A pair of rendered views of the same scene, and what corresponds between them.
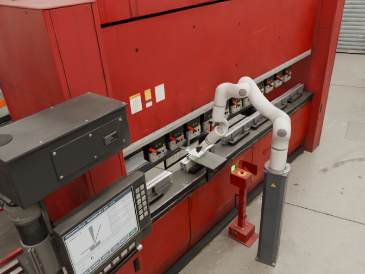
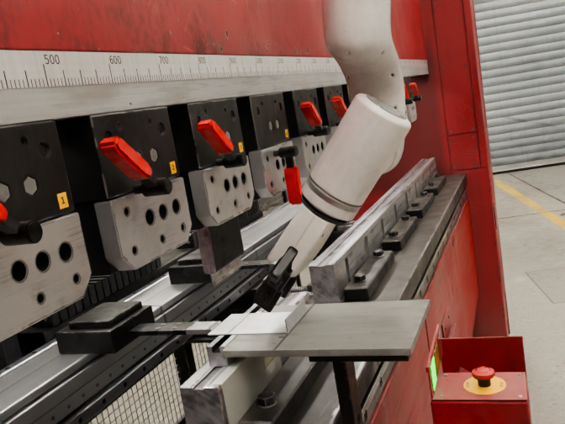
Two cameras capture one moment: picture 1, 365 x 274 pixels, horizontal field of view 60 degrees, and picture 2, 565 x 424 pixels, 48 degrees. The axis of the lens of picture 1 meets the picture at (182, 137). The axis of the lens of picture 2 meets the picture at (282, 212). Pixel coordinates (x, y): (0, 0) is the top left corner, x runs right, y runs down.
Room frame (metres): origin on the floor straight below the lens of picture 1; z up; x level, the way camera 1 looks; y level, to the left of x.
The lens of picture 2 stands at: (1.36, 0.18, 1.32)
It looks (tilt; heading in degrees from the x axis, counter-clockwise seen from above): 10 degrees down; 338
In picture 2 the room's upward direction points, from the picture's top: 10 degrees counter-clockwise
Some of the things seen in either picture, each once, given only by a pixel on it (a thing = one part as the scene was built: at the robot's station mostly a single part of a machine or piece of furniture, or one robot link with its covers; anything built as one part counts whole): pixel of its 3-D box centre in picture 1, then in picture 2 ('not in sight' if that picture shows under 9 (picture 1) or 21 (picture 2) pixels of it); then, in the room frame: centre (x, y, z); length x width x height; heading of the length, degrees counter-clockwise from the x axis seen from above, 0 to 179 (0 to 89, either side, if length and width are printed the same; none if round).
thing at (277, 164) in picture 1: (278, 157); not in sight; (1.98, -0.71, 1.09); 0.19 x 0.19 x 0.18
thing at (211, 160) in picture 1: (207, 159); (330, 327); (2.16, -0.19, 1.00); 0.26 x 0.18 x 0.01; 46
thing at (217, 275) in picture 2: (193, 139); (222, 246); (2.27, -0.08, 1.13); 0.10 x 0.02 x 0.10; 136
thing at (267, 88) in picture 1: (266, 83); not in sight; (3.11, -0.91, 1.26); 0.15 x 0.09 x 0.17; 136
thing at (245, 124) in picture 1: (268, 109); (395, 206); (3.17, -0.97, 0.92); 1.67 x 0.06 x 0.10; 136
